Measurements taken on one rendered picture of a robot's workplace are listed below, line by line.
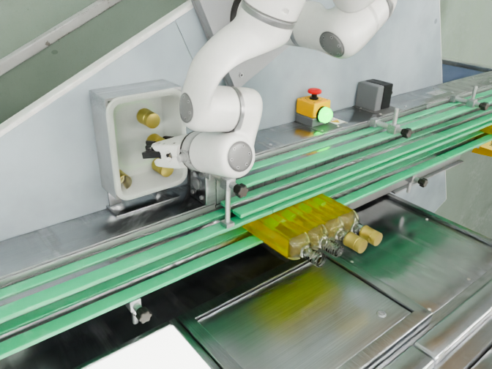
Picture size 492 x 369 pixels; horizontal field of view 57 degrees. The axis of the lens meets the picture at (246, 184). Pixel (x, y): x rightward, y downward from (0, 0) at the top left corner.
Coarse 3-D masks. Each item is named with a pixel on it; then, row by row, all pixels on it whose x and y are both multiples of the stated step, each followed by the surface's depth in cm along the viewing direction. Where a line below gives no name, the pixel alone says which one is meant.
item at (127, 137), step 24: (144, 96) 89; (168, 96) 98; (120, 120) 96; (168, 120) 100; (120, 144) 98; (144, 144) 101; (120, 168) 100; (144, 168) 104; (120, 192) 94; (144, 192) 98
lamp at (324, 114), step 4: (320, 108) 126; (324, 108) 126; (328, 108) 126; (320, 112) 126; (324, 112) 125; (328, 112) 125; (316, 116) 127; (320, 116) 126; (324, 116) 125; (328, 116) 126; (320, 120) 127; (324, 120) 126; (328, 120) 126
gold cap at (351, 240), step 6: (348, 234) 103; (354, 234) 103; (348, 240) 103; (354, 240) 102; (360, 240) 101; (366, 240) 102; (348, 246) 103; (354, 246) 102; (360, 246) 101; (366, 246) 103; (360, 252) 102
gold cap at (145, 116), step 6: (144, 108) 97; (138, 114) 97; (144, 114) 96; (150, 114) 95; (156, 114) 95; (138, 120) 98; (144, 120) 95; (150, 120) 95; (156, 120) 96; (150, 126) 96; (156, 126) 96
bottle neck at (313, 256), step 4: (304, 248) 99; (308, 248) 99; (312, 248) 99; (304, 252) 99; (308, 252) 98; (312, 252) 98; (316, 252) 98; (304, 256) 99; (308, 256) 98; (312, 256) 97; (316, 256) 96; (320, 256) 96; (324, 256) 97; (308, 260) 98; (312, 260) 97; (316, 260) 96; (320, 260) 98; (324, 260) 98; (316, 264) 96; (320, 264) 98
